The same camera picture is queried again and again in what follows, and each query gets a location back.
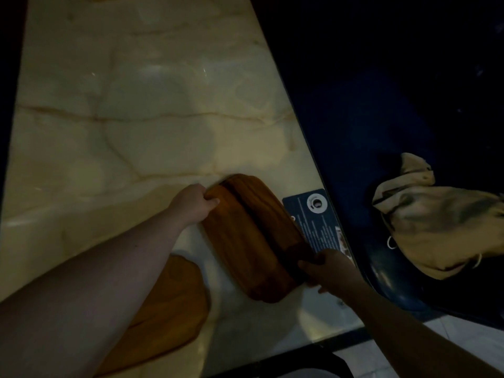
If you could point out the person's left thumb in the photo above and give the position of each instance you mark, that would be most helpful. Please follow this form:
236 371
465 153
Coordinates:
210 200

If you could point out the person's right hand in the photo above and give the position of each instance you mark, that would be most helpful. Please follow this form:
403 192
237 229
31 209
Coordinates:
334 271

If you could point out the person's left hand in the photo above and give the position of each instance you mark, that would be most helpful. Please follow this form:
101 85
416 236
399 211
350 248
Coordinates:
190 204

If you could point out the person's right thumb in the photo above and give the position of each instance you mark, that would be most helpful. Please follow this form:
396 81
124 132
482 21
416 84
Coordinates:
309 265

